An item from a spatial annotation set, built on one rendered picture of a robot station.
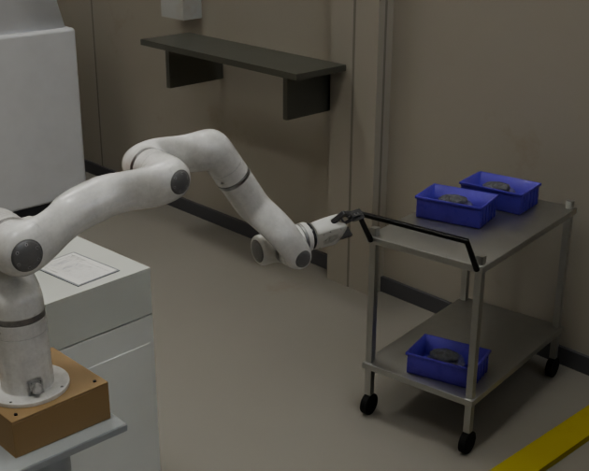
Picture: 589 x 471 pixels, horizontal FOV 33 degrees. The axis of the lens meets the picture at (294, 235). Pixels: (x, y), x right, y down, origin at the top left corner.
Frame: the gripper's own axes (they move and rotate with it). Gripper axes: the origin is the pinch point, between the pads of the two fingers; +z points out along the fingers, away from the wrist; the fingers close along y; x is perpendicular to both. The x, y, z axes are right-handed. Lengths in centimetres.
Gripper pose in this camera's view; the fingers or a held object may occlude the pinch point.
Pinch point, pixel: (352, 222)
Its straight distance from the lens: 279.0
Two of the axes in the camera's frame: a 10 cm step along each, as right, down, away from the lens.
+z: 8.3, -2.4, 5.0
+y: 3.2, -5.3, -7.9
